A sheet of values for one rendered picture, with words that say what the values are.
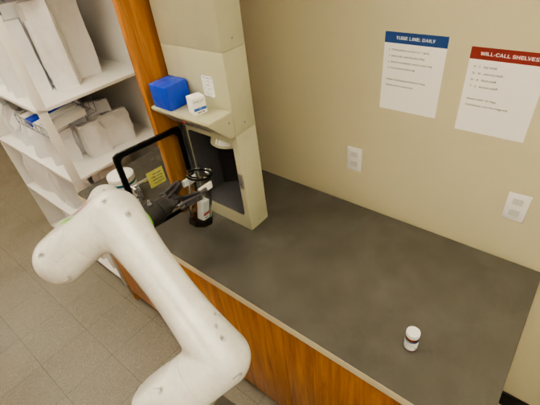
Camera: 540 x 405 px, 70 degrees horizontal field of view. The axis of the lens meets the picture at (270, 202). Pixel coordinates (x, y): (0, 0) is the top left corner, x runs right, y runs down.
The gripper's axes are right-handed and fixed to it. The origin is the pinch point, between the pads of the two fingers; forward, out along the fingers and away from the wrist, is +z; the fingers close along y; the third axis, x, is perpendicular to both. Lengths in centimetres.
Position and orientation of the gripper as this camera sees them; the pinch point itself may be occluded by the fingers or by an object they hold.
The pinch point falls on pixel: (198, 182)
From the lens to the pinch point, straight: 158.1
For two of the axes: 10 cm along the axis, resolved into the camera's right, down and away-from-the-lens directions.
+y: -7.6, -3.4, 5.5
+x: 1.0, 7.8, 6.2
